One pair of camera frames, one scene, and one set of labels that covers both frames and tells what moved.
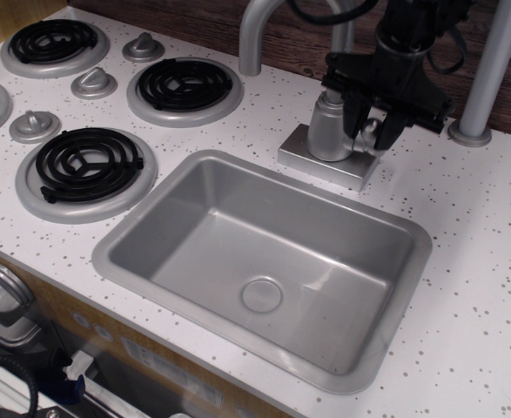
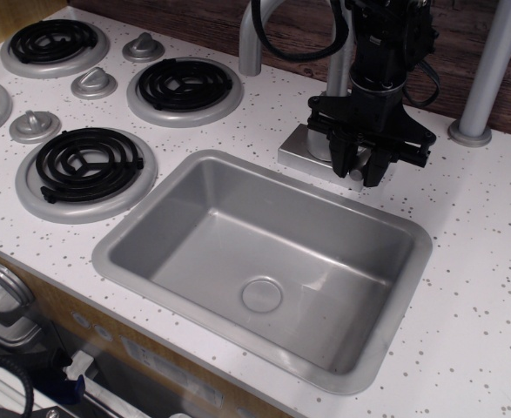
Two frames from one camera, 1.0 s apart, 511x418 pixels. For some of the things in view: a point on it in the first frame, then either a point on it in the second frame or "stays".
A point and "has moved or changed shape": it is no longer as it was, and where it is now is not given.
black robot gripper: (393, 77) to (374, 116)
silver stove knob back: (143, 50) stays
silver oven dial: (2, 289) stays
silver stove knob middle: (94, 84) stays
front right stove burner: (85, 176) stays
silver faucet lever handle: (368, 137) has moved or changed shape
